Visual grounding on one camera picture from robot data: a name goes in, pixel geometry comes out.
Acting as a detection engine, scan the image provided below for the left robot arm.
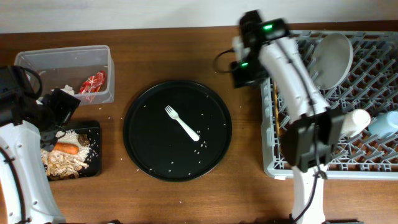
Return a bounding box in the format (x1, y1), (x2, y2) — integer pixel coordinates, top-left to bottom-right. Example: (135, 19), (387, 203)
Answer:
(1, 65), (80, 223)

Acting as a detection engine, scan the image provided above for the grey round plate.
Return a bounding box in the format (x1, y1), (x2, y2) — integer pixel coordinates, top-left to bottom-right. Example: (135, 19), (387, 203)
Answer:
(309, 33), (354, 90)

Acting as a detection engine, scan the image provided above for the white cup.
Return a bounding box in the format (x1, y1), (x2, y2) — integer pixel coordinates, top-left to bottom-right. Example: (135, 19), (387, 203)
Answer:
(341, 109), (371, 138)

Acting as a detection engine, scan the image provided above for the white tissue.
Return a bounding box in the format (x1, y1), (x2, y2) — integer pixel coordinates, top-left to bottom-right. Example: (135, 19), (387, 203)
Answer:
(62, 85), (75, 95)

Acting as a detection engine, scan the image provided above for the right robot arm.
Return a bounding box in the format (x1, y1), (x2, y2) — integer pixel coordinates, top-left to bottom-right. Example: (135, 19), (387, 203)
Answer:
(230, 11), (344, 224)

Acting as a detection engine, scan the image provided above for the orange carrot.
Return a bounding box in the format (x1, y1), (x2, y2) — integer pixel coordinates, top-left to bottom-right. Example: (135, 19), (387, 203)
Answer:
(53, 143), (79, 155)

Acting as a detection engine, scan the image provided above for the brown food lump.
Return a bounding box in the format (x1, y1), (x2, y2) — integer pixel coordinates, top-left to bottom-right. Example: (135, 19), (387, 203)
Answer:
(78, 134), (90, 147)

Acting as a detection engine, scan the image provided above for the pile of rice and shells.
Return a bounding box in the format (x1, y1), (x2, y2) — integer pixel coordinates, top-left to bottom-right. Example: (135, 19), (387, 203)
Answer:
(41, 130), (91, 180)

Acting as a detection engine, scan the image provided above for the white plastic fork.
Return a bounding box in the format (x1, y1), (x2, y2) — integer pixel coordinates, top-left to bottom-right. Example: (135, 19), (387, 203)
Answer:
(165, 105), (200, 142)

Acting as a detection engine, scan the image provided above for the black rectangular tray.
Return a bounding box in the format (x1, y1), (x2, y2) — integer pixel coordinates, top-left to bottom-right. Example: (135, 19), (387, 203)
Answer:
(65, 121), (102, 178)

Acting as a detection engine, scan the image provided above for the clear plastic bin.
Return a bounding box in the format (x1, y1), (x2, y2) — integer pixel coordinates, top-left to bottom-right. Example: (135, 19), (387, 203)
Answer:
(14, 45), (115, 106)

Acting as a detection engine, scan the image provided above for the round black serving tray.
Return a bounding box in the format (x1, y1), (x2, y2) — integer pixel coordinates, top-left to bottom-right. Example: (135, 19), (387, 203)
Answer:
(123, 80), (232, 182)

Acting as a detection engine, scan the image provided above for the wooden chopstick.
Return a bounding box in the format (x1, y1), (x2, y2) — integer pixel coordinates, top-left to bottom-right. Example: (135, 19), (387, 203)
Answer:
(273, 81), (280, 137)

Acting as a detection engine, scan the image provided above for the light blue cup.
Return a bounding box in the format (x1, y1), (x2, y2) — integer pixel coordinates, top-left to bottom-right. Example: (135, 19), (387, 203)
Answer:
(368, 111), (398, 139)

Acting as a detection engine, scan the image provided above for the red snack wrapper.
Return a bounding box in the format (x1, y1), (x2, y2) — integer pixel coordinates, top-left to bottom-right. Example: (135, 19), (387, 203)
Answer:
(79, 70), (107, 95)

